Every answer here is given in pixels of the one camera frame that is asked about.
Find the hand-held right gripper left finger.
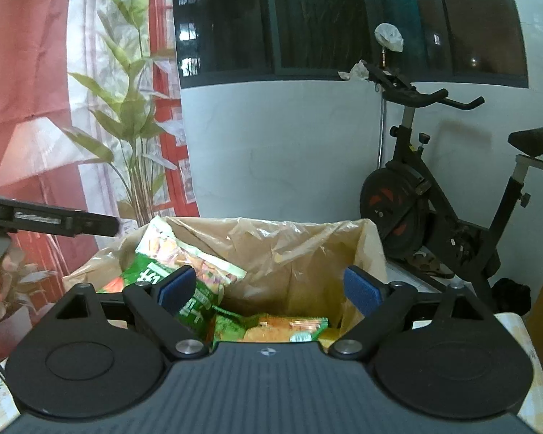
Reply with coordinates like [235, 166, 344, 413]
[54, 264, 209, 359]

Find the green snack bag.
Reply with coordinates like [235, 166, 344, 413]
[97, 217, 247, 333]

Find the black exercise bike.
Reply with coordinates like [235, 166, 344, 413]
[337, 61, 543, 317]

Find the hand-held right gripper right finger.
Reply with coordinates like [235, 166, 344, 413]
[327, 264, 496, 358]

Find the printed red backdrop cloth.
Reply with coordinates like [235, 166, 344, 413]
[0, 0, 200, 371]

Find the white crumpled tissue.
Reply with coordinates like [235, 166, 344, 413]
[338, 60, 369, 81]

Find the checked yellow tablecloth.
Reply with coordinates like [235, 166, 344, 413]
[0, 312, 543, 434]

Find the orange and green snack packet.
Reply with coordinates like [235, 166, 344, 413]
[212, 313, 330, 343]

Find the white plastic bag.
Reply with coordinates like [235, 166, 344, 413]
[374, 22, 405, 52]

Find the taped cardboard box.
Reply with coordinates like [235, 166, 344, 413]
[63, 216, 387, 344]

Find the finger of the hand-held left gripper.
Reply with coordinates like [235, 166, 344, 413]
[13, 205, 121, 238]

